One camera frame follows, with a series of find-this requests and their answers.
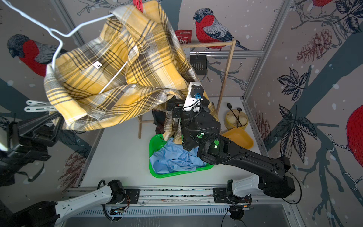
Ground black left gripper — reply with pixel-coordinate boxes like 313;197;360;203
0;106;63;181

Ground white clothespin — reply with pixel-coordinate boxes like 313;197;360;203
24;100;57;113

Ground light blue long-sleeve shirt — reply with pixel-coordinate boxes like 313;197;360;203
149;137;208;175

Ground yellow plaid flannel shirt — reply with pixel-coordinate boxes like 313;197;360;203
44;1;198;131

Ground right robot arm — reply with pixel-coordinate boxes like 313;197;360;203
166;98;296;199

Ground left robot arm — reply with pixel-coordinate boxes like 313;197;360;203
1;113;127;227

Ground long black spoon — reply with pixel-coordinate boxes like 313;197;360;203
226;103;242;127

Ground dark red plaid shirt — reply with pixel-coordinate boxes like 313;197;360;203
152;109;166;134

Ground yellow bamboo steamer basket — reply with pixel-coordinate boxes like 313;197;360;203
224;109;249;130

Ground green perforated plastic tray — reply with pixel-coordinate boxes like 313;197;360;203
149;134;214;179

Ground yellow plastic tray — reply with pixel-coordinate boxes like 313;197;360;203
222;128;254;149

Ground short black spoon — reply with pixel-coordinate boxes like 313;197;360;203
236;107;242;128

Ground red chips bag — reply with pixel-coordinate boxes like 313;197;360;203
175;29;192;44

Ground wooden clothes rack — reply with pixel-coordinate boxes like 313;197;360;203
137;39;237;139

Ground black wall basket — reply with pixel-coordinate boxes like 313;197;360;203
190;55;208;76

